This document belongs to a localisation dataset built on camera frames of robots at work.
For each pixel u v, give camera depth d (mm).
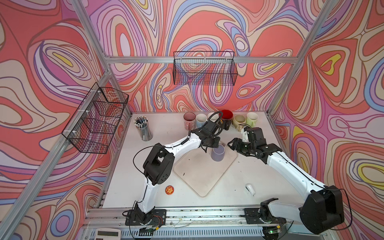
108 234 653
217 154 876
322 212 404
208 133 716
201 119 1009
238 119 1109
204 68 965
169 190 822
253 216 734
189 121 1011
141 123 910
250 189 803
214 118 729
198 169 902
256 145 625
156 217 723
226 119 1019
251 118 1046
